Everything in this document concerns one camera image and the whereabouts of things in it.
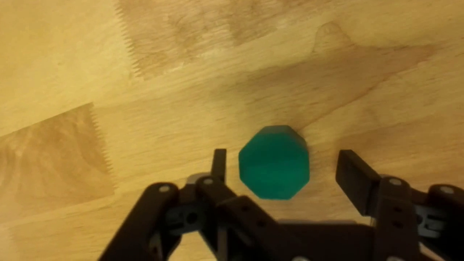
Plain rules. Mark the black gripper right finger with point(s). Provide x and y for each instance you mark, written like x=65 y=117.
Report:
x=358 y=179

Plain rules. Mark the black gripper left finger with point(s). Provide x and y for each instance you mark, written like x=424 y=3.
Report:
x=219 y=164

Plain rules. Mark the green octagonal wooden block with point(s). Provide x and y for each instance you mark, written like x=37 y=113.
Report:
x=275 y=162

